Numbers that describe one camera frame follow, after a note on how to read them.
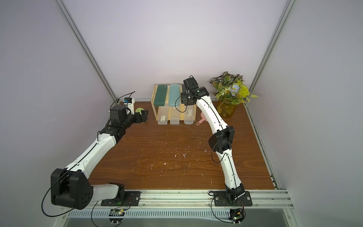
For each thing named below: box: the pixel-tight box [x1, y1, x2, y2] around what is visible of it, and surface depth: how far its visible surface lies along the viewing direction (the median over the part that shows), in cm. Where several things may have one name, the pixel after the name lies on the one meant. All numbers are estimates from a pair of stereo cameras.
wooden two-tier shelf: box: [150, 83, 197, 123], surface depth 102 cm
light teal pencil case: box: [168, 83, 181, 107], surface depth 99 cm
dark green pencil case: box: [154, 84, 168, 107], surface depth 97 cm
